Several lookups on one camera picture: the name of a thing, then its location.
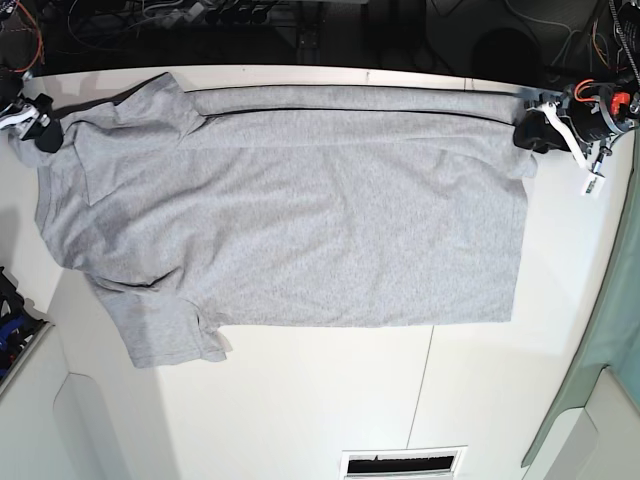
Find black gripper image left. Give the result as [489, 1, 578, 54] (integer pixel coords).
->
[1, 94, 63, 153]

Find rack of blue clamps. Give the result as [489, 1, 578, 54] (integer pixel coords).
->
[1, 267, 48, 382]

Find grey t-shirt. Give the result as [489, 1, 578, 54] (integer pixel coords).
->
[11, 74, 536, 368]

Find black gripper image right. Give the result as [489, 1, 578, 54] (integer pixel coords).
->
[513, 79, 639, 154]

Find white cable on floor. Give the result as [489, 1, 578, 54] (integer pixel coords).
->
[429, 0, 611, 69]

